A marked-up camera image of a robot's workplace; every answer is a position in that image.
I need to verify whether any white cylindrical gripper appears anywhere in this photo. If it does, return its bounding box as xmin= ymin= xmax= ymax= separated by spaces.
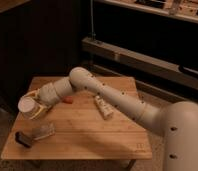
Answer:
xmin=26 ymin=78 xmax=74 ymax=117

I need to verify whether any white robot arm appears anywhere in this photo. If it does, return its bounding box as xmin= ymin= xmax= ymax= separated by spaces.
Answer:
xmin=27 ymin=67 xmax=198 ymax=171

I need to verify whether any black eraser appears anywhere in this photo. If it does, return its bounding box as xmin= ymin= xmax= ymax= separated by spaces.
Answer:
xmin=15 ymin=132 xmax=33 ymax=148

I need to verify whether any red carrot toy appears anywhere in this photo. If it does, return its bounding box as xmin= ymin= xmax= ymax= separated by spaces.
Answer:
xmin=63 ymin=96 xmax=73 ymax=104

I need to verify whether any wooden table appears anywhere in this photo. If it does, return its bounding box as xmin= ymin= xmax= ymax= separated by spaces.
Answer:
xmin=0 ymin=76 xmax=153 ymax=169

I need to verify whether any white tube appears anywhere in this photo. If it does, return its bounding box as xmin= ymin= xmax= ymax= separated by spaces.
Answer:
xmin=94 ymin=96 xmax=114 ymax=120

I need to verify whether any metal pole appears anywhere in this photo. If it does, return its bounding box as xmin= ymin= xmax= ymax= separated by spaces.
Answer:
xmin=90 ymin=0 xmax=96 ymax=41

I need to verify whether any wooden shelf unit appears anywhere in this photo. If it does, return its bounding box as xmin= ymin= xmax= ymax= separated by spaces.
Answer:
xmin=81 ymin=0 xmax=198 ymax=103

